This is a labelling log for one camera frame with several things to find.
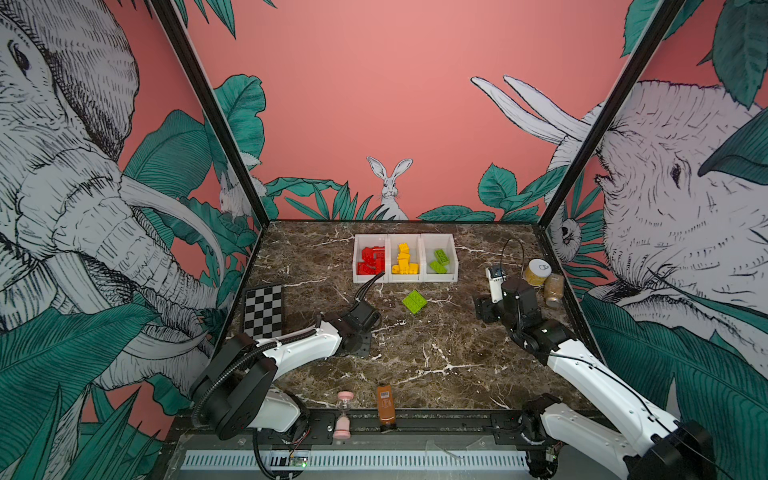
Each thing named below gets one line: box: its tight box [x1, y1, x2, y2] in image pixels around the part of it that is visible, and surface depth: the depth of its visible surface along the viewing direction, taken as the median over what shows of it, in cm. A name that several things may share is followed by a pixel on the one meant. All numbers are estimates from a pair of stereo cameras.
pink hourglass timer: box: [333, 390, 355, 440], surface depth 75 cm
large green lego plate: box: [402, 290, 428, 314], surface depth 100 cm
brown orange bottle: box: [377, 385, 397, 428], surface depth 76 cm
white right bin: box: [420, 233, 459, 283], surface depth 109 cm
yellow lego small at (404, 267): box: [391, 259, 420, 275], surface depth 103 cm
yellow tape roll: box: [525, 258, 552, 287], surface depth 103 cm
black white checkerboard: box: [244, 285, 283, 340], surface depth 93 cm
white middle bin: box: [387, 233, 422, 283], surface depth 106 cm
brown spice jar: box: [544, 273, 565, 309], surface depth 99 cm
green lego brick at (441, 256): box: [433, 249, 450, 266], surface depth 109 cm
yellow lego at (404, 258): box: [397, 248, 411, 269], surface depth 109 cm
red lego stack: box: [361, 246, 385, 263], surface depth 109 cm
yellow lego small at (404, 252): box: [397, 242, 411, 259], surface depth 109 cm
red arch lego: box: [361, 246, 385, 275], surface depth 109 cm
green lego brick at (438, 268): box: [429, 260, 448, 274], surface depth 109 cm
